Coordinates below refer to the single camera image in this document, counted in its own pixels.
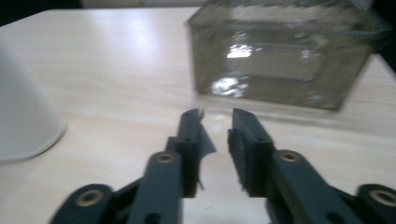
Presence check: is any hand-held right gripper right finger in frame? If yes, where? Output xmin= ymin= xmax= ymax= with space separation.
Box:
xmin=227 ymin=107 xmax=364 ymax=224

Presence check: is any clear plastic storage box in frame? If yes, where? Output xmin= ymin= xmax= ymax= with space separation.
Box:
xmin=186 ymin=0 xmax=394 ymax=111

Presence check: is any white paper cup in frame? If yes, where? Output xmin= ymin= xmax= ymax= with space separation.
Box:
xmin=0 ymin=46 xmax=67 ymax=164

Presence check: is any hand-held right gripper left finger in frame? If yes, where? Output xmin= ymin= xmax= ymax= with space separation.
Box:
xmin=126 ymin=108 xmax=218 ymax=224

